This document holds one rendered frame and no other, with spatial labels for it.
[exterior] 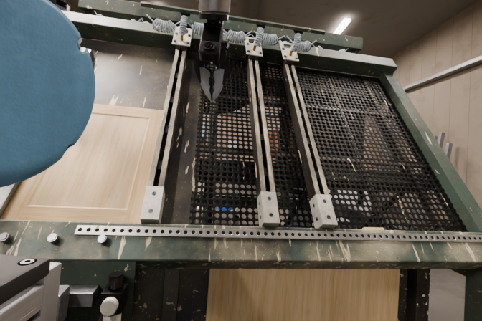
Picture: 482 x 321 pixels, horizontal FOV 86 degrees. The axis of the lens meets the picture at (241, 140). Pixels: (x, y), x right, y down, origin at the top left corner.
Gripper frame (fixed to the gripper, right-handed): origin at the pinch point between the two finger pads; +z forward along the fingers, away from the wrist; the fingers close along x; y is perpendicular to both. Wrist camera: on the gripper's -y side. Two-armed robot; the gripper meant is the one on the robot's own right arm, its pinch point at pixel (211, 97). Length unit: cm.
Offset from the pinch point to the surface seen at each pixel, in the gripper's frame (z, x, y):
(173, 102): 18, 25, 49
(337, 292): 90, -57, 12
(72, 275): 53, 39, -17
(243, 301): 90, -14, 4
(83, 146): 31, 56, 24
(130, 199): 43, 31, 8
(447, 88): 72, -369, 414
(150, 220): 43.8, 19.9, -1.2
